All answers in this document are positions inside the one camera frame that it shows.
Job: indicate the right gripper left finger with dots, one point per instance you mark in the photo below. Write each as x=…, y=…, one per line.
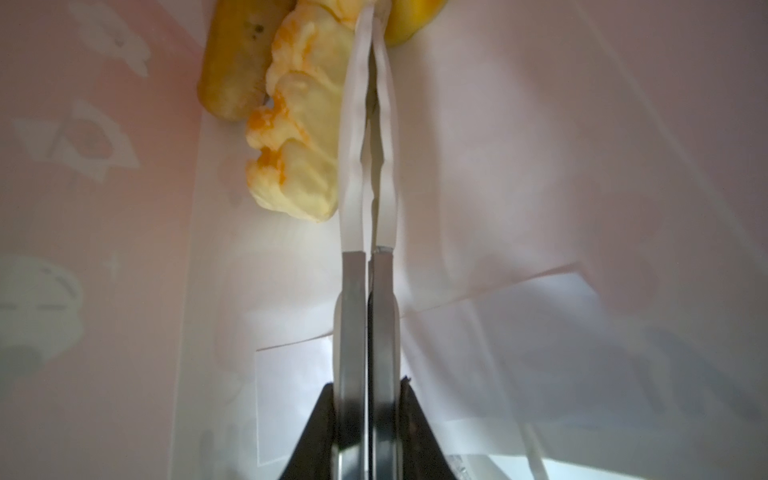
x=312, y=455

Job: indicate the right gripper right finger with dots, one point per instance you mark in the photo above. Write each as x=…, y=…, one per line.
x=420, y=453

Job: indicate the steel tongs white tips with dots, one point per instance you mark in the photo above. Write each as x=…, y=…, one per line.
x=366, y=353

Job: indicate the red white paper bag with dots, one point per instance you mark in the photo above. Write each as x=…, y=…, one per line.
x=581, y=262

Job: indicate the fake twisted bread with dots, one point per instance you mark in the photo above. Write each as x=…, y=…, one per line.
x=297, y=134

